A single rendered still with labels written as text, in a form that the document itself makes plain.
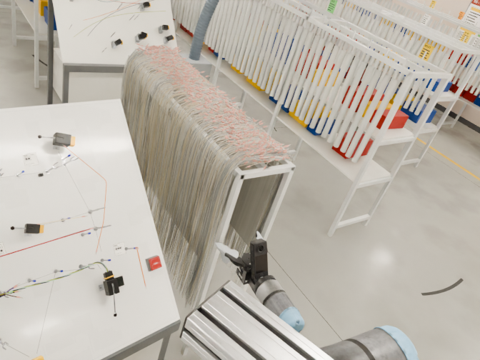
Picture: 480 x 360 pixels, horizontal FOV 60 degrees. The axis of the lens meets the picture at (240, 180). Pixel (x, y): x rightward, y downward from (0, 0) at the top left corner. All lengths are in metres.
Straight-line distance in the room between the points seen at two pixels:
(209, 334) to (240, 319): 0.05
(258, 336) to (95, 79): 3.87
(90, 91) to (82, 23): 0.62
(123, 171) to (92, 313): 0.59
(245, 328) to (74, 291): 1.29
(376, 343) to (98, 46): 3.81
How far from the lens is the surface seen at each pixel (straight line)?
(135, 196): 1.88
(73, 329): 1.79
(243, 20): 5.03
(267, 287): 1.21
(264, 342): 0.53
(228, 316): 0.54
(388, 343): 0.94
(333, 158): 4.16
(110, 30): 4.41
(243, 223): 2.52
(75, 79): 4.22
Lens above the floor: 2.44
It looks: 33 degrees down
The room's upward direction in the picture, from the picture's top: 18 degrees clockwise
